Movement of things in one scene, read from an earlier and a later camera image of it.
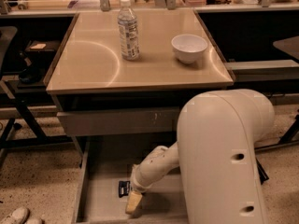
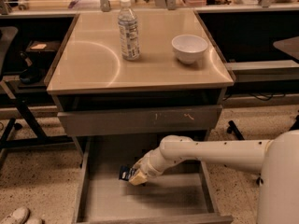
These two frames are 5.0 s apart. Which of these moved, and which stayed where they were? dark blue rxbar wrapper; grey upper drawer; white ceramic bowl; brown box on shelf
Moved: dark blue rxbar wrapper
Stayed: brown box on shelf; white ceramic bowl; grey upper drawer
